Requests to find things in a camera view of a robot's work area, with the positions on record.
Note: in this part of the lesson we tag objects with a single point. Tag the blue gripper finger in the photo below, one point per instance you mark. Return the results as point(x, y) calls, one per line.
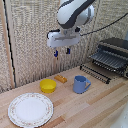
point(68, 50)
point(56, 52)

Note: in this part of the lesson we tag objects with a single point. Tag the golden bread loaf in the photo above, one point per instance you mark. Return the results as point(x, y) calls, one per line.
point(60, 78)

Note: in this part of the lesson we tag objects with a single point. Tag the yellow bowl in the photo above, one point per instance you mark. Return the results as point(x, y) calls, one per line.
point(48, 85)

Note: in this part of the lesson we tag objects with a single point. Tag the white floral rim plate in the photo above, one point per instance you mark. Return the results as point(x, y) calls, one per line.
point(30, 109)

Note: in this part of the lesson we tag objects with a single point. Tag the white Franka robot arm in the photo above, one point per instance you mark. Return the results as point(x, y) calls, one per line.
point(74, 12)

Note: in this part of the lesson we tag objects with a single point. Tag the black dish rack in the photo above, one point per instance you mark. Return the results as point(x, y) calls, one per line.
point(112, 53)

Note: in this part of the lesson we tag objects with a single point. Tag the blue mug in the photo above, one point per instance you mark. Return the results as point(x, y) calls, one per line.
point(80, 84)

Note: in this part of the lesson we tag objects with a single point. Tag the black oven rack tray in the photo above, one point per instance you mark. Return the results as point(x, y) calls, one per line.
point(94, 73)

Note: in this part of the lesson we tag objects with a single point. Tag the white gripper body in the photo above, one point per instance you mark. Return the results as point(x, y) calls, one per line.
point(62, 39)

